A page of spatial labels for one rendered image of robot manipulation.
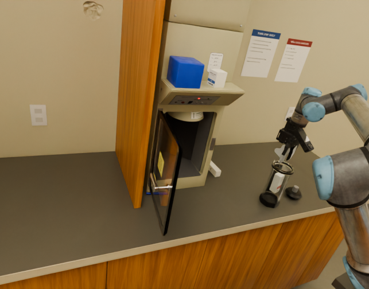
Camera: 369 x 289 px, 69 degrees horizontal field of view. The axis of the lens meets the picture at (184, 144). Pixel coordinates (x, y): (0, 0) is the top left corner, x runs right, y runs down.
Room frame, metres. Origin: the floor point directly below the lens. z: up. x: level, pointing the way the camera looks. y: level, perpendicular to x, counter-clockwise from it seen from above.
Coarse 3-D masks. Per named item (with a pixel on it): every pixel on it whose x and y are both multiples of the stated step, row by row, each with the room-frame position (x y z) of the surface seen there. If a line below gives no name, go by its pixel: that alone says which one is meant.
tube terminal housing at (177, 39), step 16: (176, 32) 1.03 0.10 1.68; (192, 32) 1.06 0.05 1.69; (208, 32) 1.09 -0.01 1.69; (224, 32) 1.12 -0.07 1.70; (240, 32) 1.16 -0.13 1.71; (160, 48) 1.06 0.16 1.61; (176, 48) 1.03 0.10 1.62; (192, 48) 1.06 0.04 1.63; (208, 48) 1.09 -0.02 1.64; (224, 48) 1.13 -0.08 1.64; (160, 64) 1.04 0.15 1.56; (224, 64) 1.14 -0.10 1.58; (160, 80) 1.02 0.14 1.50; (208, 144) 1.18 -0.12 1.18; (208, 160) 1.15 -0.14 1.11
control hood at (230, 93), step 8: (160, 88) 1.01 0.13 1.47; (168, 88) 0.93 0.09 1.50; (176, 88) 0.92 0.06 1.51; (184, 88) 0.94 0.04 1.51; (192, 88) 0.96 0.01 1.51; (200, 88) 0.98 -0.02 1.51; (208, 88) 1.00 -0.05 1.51; (216, 88) 1.02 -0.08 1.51; (224, 88) 1.04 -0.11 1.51; (232, 88) 1.06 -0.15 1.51; (240, 88) 1.09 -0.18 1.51; (160, 96) 1.00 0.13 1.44; (168, 96) 0.94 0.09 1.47; (224, 96) 1.04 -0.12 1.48; (232, 96) 1.06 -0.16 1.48; (240, 96) 1.07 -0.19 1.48; (160, 104) 0.99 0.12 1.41; (168, 104) 1.00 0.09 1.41; (176, 104) 1.02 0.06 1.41; (184, 104) 1.03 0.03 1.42; (216, 104) 1.10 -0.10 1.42; (224, 104) 1.12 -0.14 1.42
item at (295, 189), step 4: (288, 188) 1.24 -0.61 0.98; (292, 188) 1.25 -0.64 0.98; (296, 188) 1.21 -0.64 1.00; (288, 192) 1.21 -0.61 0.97; (292, 192) 1.21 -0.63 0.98; (296, 192) 1.21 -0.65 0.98; (300, 192) 1.22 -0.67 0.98; (288, 196) 1.20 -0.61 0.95; (292, 196) 1.18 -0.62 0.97; (296, 196) 1.18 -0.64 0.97; (300, 196) 1.19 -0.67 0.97
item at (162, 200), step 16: (160, 112) 0.98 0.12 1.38; (160, 128) 0.95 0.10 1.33; (160, 144) 0.92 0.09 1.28; (176, 144) 0.75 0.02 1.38; (176, 160) 0.72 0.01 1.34; (160, 176) 0.86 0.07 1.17; (176, 176) 0.72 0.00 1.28; (160, 192) 0.83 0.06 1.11; (160, 208) 0.80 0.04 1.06; (160, 224) 0.77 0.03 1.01
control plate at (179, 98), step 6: (180, 96) 0.96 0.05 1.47; (186, 96) 0.97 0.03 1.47; (192, 96) 0.98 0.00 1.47; (198, 96) 0.99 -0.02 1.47; (204, 96) 1.00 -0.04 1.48; (210, 96) 1.01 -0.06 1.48; (216, 96) 1.03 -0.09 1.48; (180, 102) 1.00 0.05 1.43; (186, 102) 1.01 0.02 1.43; (192, 102) 1.03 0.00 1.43; (198, 102) 1.04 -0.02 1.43; (204, 102) 1.05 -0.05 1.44; (210, 102) 1.06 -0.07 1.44
